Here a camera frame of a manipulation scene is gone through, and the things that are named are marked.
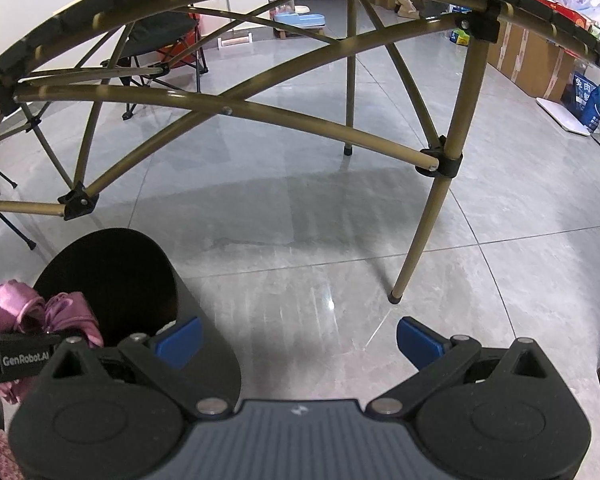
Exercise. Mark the orange bag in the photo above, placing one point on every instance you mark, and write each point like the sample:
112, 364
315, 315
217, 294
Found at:
180, 50

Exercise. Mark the blue pet water dispenser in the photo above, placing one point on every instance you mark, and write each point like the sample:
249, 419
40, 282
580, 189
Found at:
300, 20

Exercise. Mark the red gift box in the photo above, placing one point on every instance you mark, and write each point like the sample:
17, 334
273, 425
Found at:
565, 12

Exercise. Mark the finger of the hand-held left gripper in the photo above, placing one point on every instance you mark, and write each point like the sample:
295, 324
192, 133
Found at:
20, 338

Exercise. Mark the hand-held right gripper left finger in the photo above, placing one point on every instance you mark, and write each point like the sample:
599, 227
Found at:
180, 340

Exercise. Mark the pink cloth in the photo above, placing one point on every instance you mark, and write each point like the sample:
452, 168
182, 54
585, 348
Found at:
10, 305

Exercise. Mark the black folding chair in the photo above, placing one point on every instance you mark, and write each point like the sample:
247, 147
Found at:
150, 35

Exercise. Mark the tan folding table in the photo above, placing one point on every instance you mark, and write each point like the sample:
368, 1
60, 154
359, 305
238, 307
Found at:
461, 110

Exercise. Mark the brown cardboard box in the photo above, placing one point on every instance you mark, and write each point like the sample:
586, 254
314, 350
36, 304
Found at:
530, 60

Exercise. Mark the black tripod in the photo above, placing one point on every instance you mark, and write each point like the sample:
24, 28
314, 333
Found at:
28, 243

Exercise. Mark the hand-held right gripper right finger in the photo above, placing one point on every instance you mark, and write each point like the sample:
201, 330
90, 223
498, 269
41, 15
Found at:
420, 340

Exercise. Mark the black trash bin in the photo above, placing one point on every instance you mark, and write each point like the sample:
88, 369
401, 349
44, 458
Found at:
205, 330

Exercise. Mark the green snack bag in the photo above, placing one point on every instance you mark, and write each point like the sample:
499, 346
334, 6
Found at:
461, 37

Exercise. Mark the white flat board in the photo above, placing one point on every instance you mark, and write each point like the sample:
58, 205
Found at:
562, 115

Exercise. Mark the blue pet food bag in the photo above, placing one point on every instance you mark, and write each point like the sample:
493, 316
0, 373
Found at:
592, 105

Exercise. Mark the white low rack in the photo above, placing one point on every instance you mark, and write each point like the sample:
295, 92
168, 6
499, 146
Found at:
235, 40

